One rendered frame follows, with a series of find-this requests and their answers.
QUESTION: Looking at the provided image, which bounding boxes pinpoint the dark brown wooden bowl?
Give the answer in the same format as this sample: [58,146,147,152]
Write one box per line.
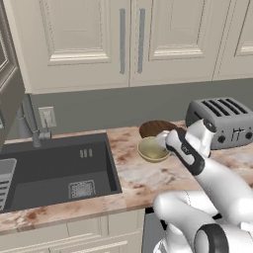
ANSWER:
[138,120,179,139]

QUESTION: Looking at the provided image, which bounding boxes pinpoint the olive yellow bowl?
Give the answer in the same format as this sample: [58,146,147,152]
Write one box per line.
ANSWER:
[136,135,171,164]

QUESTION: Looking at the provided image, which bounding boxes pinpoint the grey sink drying rack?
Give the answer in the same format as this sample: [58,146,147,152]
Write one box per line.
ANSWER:
[0,157,18,212]

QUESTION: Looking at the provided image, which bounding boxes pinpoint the cream wall cupboard door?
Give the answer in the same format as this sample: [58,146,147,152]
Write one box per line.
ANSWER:
[3,0,132,95]
[128,0,232,88]
[212,0,253,82]

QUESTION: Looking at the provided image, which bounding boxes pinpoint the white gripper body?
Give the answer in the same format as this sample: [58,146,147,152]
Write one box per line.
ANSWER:
[153,130,171,151]

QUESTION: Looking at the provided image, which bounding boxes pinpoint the grey tap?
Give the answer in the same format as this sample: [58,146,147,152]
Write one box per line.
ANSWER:
[17,98,53,149]

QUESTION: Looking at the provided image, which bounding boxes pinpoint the open grey-brown cupboard door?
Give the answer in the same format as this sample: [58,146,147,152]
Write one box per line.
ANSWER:
[0,0,27,153]

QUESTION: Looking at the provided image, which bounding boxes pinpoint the grey four-slot toaster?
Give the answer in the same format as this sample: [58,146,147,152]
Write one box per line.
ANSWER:
[185,96,253,151]

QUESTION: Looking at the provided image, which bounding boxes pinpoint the grey bar door handle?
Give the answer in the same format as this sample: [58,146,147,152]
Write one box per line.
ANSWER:
[136,7,146,74]
[119,7,127,75]

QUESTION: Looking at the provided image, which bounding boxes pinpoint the dark grey sink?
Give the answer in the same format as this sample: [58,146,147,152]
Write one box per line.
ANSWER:
[0,131,124,214]

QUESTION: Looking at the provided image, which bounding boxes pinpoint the white wall socket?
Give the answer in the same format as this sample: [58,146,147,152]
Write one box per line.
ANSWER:
[38,105,57,129]

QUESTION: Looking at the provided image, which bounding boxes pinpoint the cream base cupboard door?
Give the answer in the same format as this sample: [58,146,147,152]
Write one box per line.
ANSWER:
[104,209,146,253]
[0,217,104,253]

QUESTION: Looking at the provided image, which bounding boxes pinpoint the dark grey dishwasher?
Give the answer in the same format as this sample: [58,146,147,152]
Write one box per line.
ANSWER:
[141,207,170,253]

